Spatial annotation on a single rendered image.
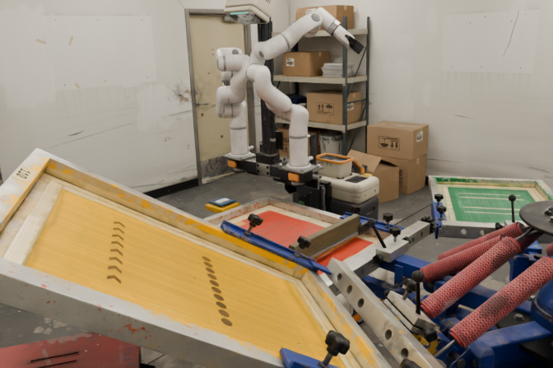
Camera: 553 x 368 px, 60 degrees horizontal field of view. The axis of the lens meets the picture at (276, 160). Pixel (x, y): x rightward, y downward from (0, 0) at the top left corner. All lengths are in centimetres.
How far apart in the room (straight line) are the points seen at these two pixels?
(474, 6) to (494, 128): 128
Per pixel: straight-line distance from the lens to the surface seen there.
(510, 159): 557
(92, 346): 126
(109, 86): 535
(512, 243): 139
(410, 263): 169
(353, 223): 199
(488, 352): 132
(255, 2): 235
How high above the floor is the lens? 178
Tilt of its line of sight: 15 degrees down
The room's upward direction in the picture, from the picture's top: 2 degrees counter-clockwise
